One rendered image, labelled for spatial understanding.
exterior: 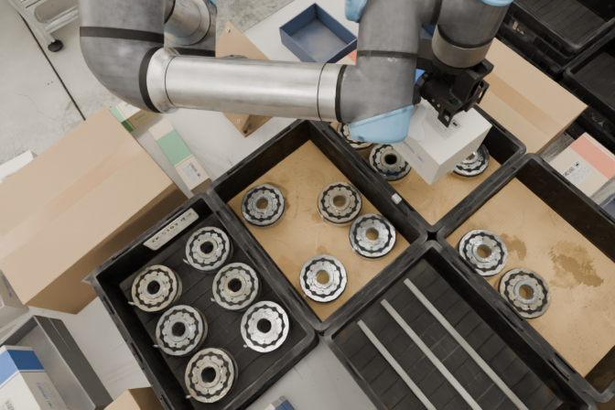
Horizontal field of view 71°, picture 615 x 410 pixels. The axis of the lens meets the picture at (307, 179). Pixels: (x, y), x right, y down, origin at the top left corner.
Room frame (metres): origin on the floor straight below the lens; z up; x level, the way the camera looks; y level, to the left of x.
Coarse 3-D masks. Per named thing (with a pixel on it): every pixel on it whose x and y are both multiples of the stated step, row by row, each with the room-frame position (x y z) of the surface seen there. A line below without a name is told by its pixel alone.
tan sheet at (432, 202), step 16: (336, 128) 0.55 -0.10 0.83; (416, 176) 0.38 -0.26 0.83; (448, 176) 0.36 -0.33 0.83; (480, 176) 0.35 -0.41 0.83; (400, 192) 0.34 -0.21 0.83; (416, 192) 0.34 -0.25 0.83; (432, 192) 0.33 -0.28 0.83; (448, 192) 0.32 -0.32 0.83; (464, 192) 0.32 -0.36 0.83; (416, 208) 0.30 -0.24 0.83; (432, 208) 0.29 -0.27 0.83; (448, 208) 0.29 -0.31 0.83; (432, 224) 0.25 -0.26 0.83
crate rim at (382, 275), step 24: (312, 120) 0.52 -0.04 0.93; (264, 144) 0.49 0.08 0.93; (336, 144) 0.45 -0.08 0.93; (240, 168) 0.44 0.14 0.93; (360, 168) 0.39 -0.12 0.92; (384, 192) 0.32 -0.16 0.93; (408, 216) 0.25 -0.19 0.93; (264, 264) 0.21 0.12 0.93; (288, 288) 0.16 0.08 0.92; (336, 312) 0.09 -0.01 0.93
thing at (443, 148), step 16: (416, 80) 0.44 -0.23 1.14; (432, 112) 0.37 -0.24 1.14; (464, 112) 0.36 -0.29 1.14; (432, 128) 0.34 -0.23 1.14; (448, 128) 0.33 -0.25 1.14; (464, 128) 0.33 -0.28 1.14; (480, 128) 0.32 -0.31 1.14; (400, 144) 0.35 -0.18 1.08; (416, 144) 0.32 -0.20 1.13; (432, 144) 0.31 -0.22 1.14; (448, 144) 0.30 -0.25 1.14; (464, 144) 0.30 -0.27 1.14; (416, 160) 0.31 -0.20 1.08; (432, 160) 0.28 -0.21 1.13; (448, 160) 0.28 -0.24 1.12; (432, 176) 0.27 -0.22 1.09
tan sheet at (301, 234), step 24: (312, 144) 0.52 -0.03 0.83; (288, 168) 0.46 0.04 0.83; (312, 168) 0.45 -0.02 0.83; (336, 168) 0.44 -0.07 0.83; (240, 192) 0.42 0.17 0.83; (288, 192) 0.40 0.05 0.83; (312, 192) 0.39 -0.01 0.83; (360, 192) 0.36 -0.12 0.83; (240, 216) 0.36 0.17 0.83; (288, 216) 0.34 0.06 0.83; (312, 216) 0.33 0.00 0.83; (264, 240) 0.29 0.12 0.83; (288, 240) 0.28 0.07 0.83; (312, 240) 0.27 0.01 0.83; (336, 240) 0.26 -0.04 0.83; (288, 264) 0.22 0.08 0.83; (360, 264) 0.19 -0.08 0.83; (384, 264) 0.18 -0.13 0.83; (360, 288) 0.14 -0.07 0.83
